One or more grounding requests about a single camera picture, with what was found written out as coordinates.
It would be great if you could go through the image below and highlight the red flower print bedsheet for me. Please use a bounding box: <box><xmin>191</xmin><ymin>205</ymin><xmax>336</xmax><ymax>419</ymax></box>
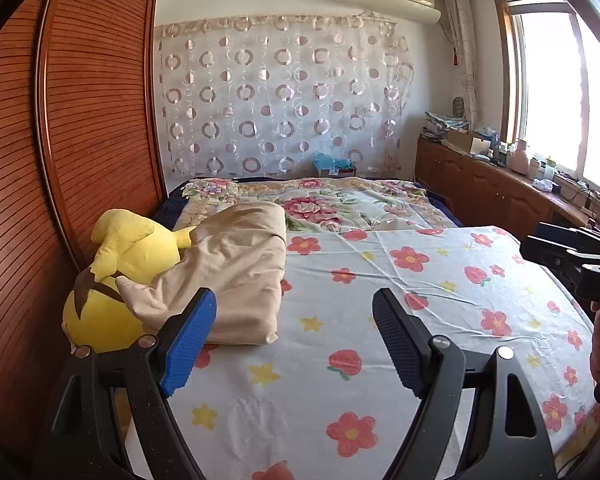
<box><xmin>122</xmin><ymin>225</ymin><xmax>600</xmax><ymax>480</ymax></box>

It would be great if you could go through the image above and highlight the long wooden cabinet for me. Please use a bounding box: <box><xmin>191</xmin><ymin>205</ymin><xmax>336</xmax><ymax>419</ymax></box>
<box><xmin>415</xmin><ymin>132</ymin><xmax>600</xmax><ymax>246</ymax></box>

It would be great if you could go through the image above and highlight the floral blanket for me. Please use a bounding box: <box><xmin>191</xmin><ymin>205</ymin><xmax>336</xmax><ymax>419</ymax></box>
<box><xmin>152</xmin><ymin>176</ymin><xmax>463</xmax><ymax>235</ymax></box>

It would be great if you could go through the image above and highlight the beige printed t-shirt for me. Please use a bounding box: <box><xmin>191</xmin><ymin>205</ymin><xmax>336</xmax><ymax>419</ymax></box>
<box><xmin>115</xmin><ymin>202</ymin><xmax>288</xmax><ymax>347</ymax></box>

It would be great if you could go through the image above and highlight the pink bottle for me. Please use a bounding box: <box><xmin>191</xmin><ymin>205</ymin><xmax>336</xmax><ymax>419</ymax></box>
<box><xmin>509</xmin><ymin>141</ymin><xmax>529</xmax><ymax>173</ymax></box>

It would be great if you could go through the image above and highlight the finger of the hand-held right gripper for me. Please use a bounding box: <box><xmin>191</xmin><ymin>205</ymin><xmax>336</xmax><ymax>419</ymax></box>
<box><xmin>520</xmin><ymin>235</ymin><xmax>600</xmax><ymax>274</ymax></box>
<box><xmin>536</xmin><ymin>222</ymin><xmax>600</xmax><ymax>250</ymax></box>

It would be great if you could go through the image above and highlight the circle-patterned sheer curtain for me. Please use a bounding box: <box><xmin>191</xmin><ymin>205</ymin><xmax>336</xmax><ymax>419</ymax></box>
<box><xmin>157</xmin><ymin>12</ymin><xmax>415</xmax><ymax>178</ymax></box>

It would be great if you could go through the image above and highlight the patterned window curtain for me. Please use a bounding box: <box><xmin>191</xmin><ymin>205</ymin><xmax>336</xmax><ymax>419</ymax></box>
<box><xmin>442</xmin><ymin>0</ymin><xmax>481</xmax><ymax>133</ymax></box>

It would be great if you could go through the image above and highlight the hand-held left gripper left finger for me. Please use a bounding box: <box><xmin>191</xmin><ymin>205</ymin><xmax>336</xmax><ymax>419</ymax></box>
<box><xmin>45</xmin><ymin>287</ymin><xmax>218</xmax><ymax>480</ymax></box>

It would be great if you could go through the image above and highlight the wood-framed window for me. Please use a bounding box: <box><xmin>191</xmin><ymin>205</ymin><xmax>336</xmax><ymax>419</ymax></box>
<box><xmin>492</xmin><ymin>0</ymin><xmax>600</xmax><ymax>201</ymax></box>

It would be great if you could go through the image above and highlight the stack of folded papers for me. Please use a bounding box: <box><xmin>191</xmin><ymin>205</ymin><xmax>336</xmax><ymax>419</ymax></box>
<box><xmin>424</xmin><ymin>112</ymin><xmax>468</xmax><ymax>136</ymax></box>

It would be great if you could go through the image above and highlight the open cardboard box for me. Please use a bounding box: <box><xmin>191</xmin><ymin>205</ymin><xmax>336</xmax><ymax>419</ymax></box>
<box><xmin>445</xmin><ymin>127</ymin><xmax>486</xmax><ymax>153</ymax></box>

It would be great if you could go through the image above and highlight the wooden slatted wardrobe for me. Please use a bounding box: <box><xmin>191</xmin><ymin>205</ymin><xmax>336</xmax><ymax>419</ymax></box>
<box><xmin>0</xmin><ymin>0</ymin><xmax>168</xmax><ymax>461</ymax></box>

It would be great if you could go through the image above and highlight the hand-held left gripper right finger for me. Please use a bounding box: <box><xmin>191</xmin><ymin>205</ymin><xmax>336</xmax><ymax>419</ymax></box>
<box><xmin>371</xmin><ymin>287</ymin><xmax>558</xmax><ymax>480</ymax></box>

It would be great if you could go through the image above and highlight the blue plastic bag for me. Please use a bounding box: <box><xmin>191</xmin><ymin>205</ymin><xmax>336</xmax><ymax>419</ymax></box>
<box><xmin>312</xmin><ymin>151</ymin><xmax>356</xmax><ymax>171</ymax></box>

